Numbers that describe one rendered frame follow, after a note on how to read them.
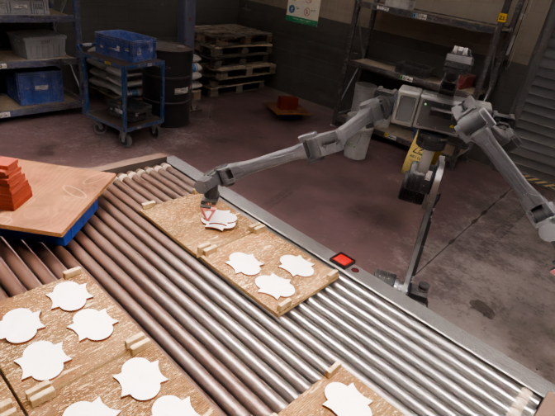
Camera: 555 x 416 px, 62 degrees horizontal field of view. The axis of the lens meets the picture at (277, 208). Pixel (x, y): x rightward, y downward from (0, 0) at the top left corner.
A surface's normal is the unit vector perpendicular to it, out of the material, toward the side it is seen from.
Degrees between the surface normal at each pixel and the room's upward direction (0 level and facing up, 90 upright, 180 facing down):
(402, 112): 90
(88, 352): 0
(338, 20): 90
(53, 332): 0
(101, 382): 0
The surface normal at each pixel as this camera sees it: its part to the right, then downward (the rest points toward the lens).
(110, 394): 0.13, -0.87
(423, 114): -0.35, 0.41
